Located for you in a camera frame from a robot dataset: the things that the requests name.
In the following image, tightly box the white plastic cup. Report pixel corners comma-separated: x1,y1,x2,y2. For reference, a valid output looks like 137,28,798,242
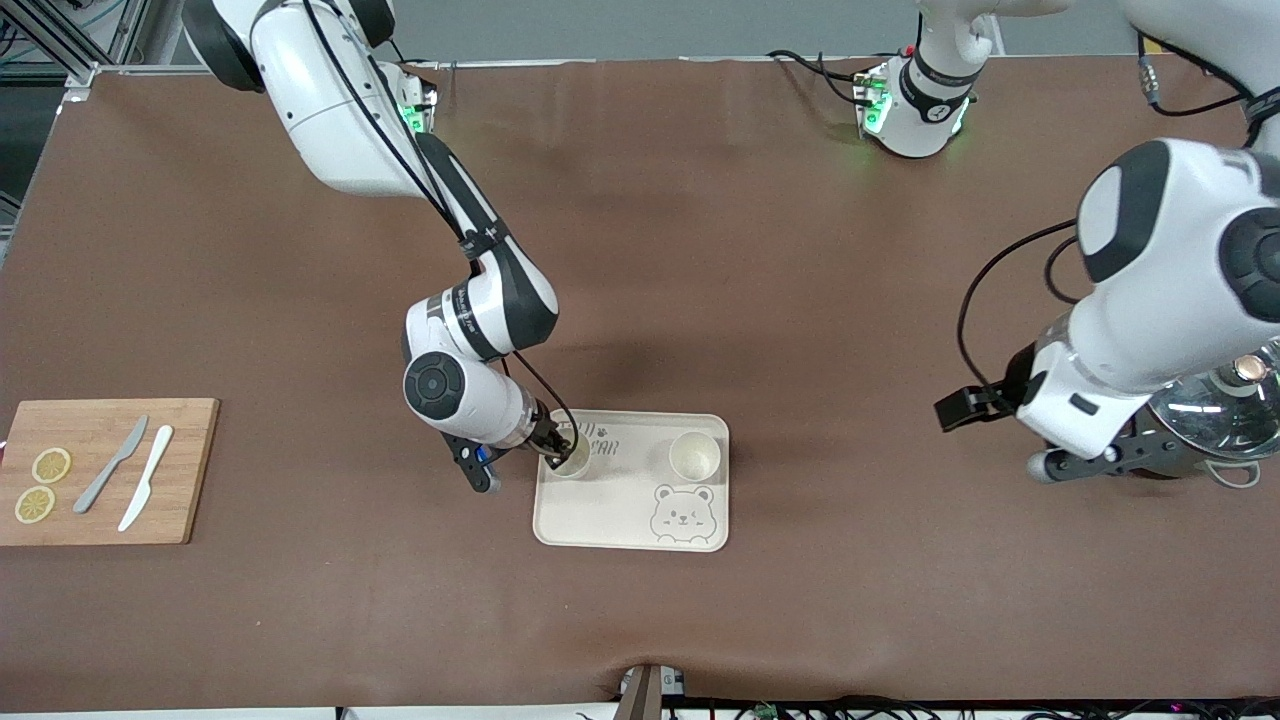
668,430,722,483
548,432,593,479

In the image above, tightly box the beige bear print tray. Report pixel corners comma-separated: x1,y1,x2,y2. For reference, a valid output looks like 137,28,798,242
532,409,731,554

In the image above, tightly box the grey electric cooking pot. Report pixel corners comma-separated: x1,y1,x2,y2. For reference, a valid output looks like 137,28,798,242
1130,340,1280,489

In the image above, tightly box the glass pot lid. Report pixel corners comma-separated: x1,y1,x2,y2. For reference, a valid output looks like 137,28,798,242
1150,345,1280,461

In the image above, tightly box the brown table mat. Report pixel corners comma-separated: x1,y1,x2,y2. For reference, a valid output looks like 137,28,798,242
0,55,1280,713

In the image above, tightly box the wooden cutting board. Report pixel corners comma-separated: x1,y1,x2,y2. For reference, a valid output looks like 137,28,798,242
0,398,221,547

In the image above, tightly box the white plastic knife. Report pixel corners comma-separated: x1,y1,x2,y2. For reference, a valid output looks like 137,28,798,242
117,425,175,533

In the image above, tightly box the grey plastic knife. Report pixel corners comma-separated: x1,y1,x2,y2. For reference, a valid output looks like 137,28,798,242
73,415,150,515

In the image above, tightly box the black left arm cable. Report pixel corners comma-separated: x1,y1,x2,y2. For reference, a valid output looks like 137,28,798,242
955,28,1256,399

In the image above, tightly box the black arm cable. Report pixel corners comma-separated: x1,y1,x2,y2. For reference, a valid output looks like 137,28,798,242
300,0,583,471
955,28,1256,399

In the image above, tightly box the grey camera post bracket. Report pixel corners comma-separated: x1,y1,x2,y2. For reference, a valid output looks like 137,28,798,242
615,662,689,720

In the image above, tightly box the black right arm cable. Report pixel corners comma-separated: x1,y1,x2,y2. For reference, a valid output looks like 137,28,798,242
300,0,583,471

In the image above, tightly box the black left base cable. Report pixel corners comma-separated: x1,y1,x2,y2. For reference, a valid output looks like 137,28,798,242
766,48,873,107

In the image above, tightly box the aluminium frame with black struts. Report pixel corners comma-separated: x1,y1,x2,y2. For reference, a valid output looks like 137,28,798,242
0,0,191,101

